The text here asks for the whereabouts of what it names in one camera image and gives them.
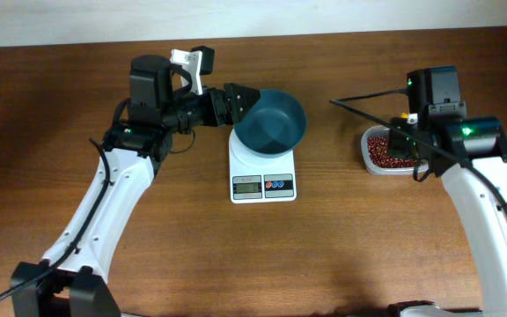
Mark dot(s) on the blue plastic bowl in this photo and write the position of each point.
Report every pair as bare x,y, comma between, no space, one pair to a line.
275,125

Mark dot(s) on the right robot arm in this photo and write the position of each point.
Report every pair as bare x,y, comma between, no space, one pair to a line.
469,155

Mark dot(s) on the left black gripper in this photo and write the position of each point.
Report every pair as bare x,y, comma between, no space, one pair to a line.
220,108

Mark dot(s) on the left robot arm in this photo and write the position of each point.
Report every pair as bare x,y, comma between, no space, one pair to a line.
166,97

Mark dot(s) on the white digital kitchen scale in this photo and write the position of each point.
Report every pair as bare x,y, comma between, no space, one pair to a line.
255,178

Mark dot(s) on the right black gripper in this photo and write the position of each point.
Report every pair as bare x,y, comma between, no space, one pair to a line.
400,138

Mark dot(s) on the red adzuki beans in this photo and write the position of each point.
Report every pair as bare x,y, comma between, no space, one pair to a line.
378,150

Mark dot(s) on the clear plastic bean container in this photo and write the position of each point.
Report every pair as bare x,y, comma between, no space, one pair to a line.
371,168

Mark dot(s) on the yellow plastic measuring scoop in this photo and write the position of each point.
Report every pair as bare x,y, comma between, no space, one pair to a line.
411,118

